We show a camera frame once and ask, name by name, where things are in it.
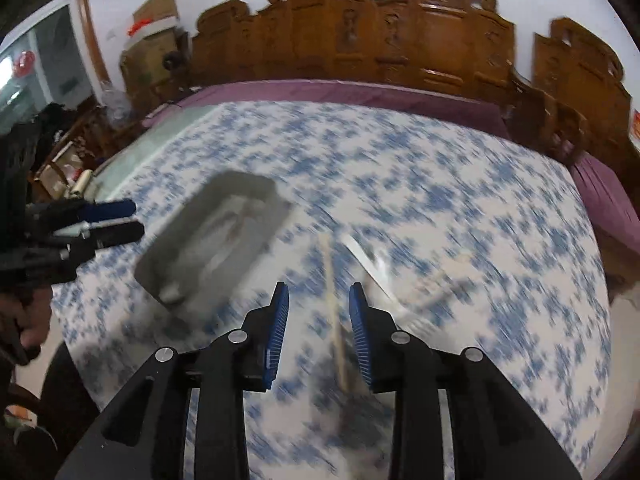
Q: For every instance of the cardboard boxes stack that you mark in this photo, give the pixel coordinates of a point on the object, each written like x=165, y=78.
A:
x=155, y=57

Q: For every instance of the carved wooden sofa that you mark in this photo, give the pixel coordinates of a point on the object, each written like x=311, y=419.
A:
x=461, y=48

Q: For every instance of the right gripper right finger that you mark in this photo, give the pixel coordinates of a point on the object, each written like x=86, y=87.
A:
x=495, y=433

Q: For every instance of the wooden armchair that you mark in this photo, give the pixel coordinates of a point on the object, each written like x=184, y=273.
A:
x=582, y=71

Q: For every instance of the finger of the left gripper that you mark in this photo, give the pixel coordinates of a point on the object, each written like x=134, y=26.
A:
x=110, y=209
x=110, y=235

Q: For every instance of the purple sofa cushion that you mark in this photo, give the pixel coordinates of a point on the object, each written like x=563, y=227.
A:
x=481, y=116

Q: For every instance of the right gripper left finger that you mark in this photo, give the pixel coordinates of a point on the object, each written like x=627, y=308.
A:
x=142, y=432

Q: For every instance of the purple armchair cushion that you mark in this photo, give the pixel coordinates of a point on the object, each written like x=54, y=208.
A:
x=607, y=203

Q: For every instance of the person's left hand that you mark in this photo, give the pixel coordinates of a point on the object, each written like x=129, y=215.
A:
x=25, y=322

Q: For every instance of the metal tray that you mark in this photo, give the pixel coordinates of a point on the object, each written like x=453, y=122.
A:
x=194, y=265

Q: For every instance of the blue floral tablecloth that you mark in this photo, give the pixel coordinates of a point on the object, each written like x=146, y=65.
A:
x=485, y=242

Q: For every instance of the light wooden chopstick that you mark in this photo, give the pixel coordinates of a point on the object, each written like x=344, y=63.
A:
x=340, y=361

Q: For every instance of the white plastic fork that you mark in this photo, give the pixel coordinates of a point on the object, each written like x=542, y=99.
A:
x=451, y=273

